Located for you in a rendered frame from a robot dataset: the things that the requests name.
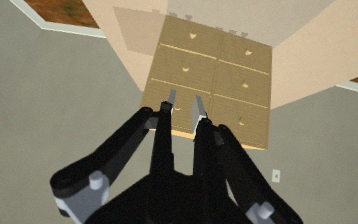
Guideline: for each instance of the small tan wooden chest of drawers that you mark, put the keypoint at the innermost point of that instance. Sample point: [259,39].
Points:
[183,133]

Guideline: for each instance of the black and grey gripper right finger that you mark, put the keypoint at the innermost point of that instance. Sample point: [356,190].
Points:
[252,193]

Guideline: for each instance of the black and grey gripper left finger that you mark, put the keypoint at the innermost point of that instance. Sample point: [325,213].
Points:
[83,186]

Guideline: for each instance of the brown wooden drawer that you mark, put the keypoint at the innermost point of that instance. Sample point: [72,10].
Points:
[232,83]
[236,51]
[181,114]
[170,68]
[180,34]
[235,116]

